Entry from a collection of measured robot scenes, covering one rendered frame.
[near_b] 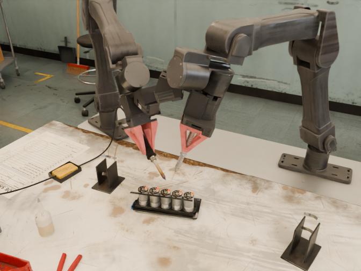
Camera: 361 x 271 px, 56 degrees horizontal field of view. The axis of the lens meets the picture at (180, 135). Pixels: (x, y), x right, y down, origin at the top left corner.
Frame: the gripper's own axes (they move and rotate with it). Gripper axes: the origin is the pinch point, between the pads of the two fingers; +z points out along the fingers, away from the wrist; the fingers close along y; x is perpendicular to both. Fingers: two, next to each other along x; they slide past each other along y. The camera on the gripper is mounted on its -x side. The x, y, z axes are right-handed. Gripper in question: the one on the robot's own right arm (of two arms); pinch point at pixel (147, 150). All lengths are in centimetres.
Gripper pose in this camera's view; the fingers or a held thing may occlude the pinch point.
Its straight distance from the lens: 85.6
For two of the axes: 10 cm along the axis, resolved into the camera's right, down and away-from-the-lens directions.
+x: -4.8, 0.7, 8.7
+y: 8.3, -2.7, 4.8
